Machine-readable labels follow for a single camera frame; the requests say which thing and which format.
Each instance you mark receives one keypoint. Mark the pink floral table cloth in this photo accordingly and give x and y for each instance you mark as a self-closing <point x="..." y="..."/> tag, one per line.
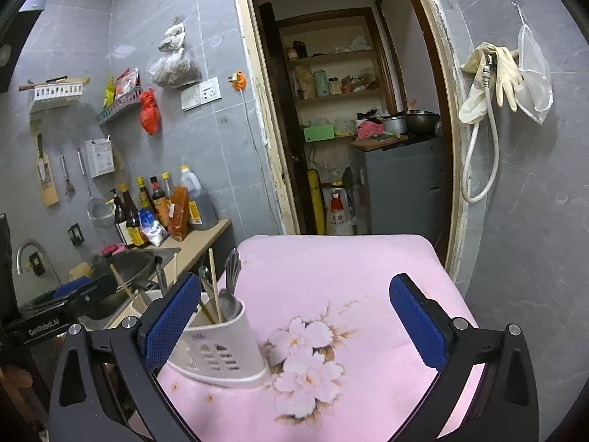
<point x="343" y="366"/>

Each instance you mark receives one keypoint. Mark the golden brown chopstick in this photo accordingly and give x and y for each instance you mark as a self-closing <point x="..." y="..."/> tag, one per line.
<point x="204" y="310"/>

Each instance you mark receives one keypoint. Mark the clear plastic bag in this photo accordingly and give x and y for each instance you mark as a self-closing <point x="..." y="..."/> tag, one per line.
<point x="534" y="95"/>

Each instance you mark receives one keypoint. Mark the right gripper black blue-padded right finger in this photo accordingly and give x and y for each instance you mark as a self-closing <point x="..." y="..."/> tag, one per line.
<point x="504" y="406"/>

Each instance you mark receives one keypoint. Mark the wooden storage shelf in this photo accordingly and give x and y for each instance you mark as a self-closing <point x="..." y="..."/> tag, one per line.
<point x="338" y="67"/>

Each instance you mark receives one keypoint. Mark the green box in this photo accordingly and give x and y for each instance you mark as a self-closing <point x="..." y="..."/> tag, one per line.
<point x="320" y="133"/>

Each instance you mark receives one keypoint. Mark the large oil jug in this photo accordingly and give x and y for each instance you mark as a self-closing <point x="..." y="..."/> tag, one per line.
<point x="202" y="214"/>

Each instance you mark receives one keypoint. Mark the steel fork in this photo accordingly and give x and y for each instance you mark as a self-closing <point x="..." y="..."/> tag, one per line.
<point x="232" y="270"/>

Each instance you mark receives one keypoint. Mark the shiny steel spoon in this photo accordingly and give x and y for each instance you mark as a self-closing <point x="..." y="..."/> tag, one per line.
<point x="230" y="306"/>

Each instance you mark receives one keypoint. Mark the white utensil holder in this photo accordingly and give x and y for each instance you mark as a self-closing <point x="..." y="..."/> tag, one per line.
<point x="224" y="354"/>

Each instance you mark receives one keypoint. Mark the black wok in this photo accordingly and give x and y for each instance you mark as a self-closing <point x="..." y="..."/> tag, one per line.
<point x="421" y="124"/>

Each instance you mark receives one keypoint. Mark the grey cabinet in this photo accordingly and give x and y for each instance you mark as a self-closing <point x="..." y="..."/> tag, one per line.
<point x="399" y="190"/>

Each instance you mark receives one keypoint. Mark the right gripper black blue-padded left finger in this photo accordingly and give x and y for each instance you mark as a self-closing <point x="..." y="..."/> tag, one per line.
<point x="105" y="387"/>

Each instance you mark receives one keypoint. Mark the red plastic bag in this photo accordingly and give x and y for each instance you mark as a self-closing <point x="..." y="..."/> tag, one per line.
<point x="150" y="116"/>

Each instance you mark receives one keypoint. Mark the steel knife handle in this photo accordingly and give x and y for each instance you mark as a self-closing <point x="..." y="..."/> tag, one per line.
<point x="206" y="282"/>

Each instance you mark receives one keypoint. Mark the white rubber glove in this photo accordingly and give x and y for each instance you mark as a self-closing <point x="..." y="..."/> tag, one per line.
<point x="506" y="80"/>

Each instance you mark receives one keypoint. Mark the light wooden chopstick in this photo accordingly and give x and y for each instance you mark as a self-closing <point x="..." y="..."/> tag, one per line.
<point x="214" y="284"/>

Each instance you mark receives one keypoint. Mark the yellow cylinder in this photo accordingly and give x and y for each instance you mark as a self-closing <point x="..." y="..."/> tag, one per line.
<point x="317" y="200"/>

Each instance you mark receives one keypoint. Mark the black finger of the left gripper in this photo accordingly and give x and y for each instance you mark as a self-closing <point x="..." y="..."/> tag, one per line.
<point x="85" y="292"/>

